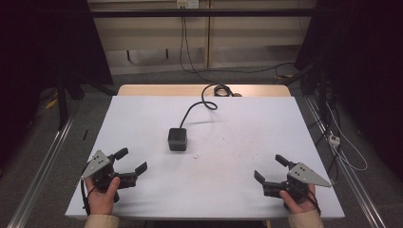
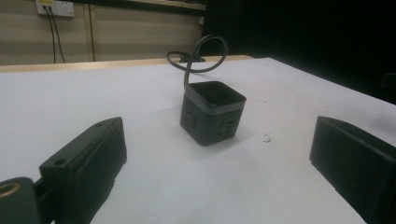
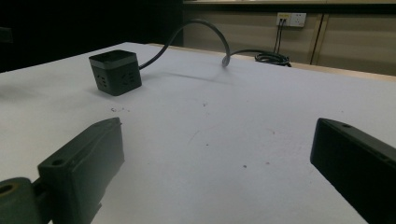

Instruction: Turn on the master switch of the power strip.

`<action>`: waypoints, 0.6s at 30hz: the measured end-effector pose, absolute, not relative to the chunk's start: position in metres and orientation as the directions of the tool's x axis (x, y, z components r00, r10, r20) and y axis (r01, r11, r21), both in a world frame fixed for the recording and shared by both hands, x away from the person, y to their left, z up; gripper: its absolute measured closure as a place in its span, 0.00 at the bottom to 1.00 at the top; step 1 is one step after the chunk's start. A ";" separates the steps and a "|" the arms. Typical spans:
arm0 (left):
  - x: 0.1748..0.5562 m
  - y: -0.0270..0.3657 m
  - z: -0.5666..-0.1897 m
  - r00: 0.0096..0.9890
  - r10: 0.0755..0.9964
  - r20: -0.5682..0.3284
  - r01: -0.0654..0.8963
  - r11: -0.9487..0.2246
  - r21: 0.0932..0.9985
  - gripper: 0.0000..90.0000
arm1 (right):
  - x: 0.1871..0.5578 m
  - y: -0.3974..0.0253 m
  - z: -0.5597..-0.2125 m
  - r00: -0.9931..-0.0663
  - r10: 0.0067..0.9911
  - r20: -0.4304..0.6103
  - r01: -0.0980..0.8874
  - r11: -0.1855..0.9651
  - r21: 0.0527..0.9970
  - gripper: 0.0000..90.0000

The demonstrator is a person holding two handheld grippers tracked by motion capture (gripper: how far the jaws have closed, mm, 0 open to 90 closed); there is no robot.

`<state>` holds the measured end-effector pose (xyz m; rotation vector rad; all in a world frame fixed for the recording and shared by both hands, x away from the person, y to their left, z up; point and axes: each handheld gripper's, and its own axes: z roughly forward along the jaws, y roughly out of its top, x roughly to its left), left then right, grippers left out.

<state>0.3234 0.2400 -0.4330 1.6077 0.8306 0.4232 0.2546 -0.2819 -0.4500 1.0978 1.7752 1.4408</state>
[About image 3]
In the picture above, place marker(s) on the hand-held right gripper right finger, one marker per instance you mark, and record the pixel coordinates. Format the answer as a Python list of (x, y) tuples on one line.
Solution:
[(358, 165)]

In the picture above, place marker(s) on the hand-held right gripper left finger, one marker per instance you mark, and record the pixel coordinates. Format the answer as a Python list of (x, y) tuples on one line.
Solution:
[(81, 168)]

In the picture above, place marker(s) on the black cube power socket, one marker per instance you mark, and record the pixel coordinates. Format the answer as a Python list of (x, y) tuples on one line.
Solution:
[(115, 72)]

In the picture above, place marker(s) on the white wall outlet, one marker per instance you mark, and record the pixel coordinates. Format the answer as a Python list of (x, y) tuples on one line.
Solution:
[(291, 19)]

